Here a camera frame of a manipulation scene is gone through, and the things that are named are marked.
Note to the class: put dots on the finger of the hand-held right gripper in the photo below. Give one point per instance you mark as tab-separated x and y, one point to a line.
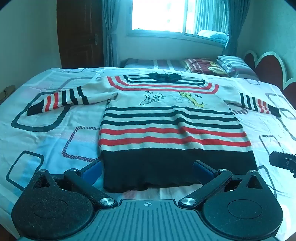
283	160

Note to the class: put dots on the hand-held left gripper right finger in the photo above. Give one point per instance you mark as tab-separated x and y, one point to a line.
201	170

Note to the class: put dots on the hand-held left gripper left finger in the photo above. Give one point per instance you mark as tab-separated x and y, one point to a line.
91	172

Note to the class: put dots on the striped knit sweater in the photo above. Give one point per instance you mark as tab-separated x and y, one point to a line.
161	120

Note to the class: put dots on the patterned white bed sheet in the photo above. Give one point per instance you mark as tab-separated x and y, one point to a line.
46	129

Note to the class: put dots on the red scalloped headboard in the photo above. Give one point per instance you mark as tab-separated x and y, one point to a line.
268	67

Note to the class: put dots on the red printed blanket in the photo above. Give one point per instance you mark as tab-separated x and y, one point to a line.
203	66

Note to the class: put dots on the striped grey pillow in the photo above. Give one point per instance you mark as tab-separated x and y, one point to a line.
233	63

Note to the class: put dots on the brown object beside bed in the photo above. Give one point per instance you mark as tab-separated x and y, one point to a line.
7	92

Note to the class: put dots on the light blue cushion on sill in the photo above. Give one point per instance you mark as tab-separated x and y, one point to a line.
211	34

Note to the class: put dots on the dark wooden door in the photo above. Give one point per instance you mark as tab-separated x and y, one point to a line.
78	34

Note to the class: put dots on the blue curtain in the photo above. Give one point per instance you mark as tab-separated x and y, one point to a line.
235	25
111	34

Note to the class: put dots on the glass window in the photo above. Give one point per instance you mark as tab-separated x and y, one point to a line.
161	16

